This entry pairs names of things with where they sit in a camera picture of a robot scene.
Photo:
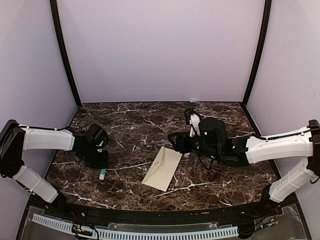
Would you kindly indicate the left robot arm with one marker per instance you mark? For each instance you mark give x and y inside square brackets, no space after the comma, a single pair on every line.
[26,152]

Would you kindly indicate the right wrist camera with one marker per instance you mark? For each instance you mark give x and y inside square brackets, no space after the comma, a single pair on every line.
[211,130]

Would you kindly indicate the small glue bottle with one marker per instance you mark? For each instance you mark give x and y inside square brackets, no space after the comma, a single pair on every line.
[102,174]

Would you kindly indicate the black corner frame post left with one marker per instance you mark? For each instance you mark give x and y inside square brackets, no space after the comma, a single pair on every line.
[63,51]

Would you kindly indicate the black front rail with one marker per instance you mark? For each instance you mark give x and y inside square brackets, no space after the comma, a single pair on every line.
[236,215]

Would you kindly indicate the black corner frame post right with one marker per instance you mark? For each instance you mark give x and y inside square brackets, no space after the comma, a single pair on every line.
[258,53]

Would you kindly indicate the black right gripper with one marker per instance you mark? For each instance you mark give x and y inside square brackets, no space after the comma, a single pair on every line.
[181,145]

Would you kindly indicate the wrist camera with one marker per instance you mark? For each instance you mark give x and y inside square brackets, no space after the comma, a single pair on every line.
[211,130]
[98,137]

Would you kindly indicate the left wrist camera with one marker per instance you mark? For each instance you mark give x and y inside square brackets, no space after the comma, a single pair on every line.
[98,137]

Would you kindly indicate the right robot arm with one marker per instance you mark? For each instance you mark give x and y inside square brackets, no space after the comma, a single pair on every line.
[243,151]

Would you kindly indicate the cream envelope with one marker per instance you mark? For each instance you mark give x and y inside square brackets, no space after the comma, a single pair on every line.
[162,169]

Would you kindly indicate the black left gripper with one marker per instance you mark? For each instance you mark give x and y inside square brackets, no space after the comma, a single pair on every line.
[102,164]

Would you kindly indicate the black corner frame post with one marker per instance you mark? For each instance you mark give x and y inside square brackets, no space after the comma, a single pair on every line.
[63,51]
[258,53]

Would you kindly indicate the white slotted cable duct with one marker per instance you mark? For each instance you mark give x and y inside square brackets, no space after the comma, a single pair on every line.
[121,231]

